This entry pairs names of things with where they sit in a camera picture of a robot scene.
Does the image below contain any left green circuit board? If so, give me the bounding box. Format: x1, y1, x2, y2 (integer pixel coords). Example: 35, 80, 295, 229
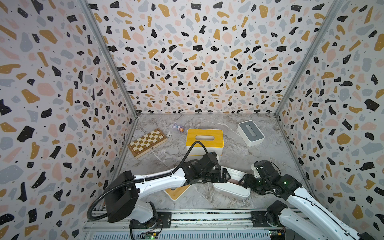
138, 232, 159, 240

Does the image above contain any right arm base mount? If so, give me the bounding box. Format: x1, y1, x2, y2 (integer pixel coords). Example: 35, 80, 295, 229
251, 211, 284, 228

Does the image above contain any right green circuit board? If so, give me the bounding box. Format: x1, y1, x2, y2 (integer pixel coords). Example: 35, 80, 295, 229
269, 231, 286, 240

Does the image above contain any right aluminium corner post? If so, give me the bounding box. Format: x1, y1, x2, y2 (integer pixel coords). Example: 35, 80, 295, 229
274, 0, 344, 119

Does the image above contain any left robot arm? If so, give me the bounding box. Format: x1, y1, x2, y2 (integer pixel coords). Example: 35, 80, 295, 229
104, 152, 231, 224

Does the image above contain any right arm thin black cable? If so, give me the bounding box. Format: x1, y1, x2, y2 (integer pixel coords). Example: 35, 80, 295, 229
269, 161, 361, 240

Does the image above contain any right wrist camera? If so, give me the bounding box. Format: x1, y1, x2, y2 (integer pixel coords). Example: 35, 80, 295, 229
251, 165, 260, 178

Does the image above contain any grey lid tissue box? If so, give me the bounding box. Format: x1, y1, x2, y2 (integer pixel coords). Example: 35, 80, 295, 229
237, 120, 265, 147

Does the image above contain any left aluminium corner post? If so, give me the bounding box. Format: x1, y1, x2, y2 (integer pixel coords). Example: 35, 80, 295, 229
78, 0, 138, 120

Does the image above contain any white pink tissue box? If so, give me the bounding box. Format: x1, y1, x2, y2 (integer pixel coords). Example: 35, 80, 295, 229
213, 167, 251, 200

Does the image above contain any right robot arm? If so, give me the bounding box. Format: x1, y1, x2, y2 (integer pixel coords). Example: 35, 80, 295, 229
239, 160, 373, 240

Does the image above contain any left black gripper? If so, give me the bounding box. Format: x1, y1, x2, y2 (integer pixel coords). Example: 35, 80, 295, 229
200, 168, 234, 184

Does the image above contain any green circuit board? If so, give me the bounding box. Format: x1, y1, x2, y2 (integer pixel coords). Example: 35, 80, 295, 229
138, 232, 159, 240
269, 231, 286, 240

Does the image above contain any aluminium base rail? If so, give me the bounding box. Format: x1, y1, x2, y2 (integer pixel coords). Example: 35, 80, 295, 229
82, 208, 340, 240

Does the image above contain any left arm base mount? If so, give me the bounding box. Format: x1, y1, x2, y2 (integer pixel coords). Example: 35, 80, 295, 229
132, 212, 172, 230

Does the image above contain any wooden chess board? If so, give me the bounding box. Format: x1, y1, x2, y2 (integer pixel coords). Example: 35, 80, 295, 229
128, 128, 168, 159

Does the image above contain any purple bunny toy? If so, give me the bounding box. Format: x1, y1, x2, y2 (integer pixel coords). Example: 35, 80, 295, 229
173, 124, 185, 133

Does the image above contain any left black corrugated cable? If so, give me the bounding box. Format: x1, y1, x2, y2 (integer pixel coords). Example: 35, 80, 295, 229
86, 140, 209, 222

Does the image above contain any aluminium corner post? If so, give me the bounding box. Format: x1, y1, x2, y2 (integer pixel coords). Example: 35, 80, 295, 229
78, 0, 138, 120
274, 0, 344, 119

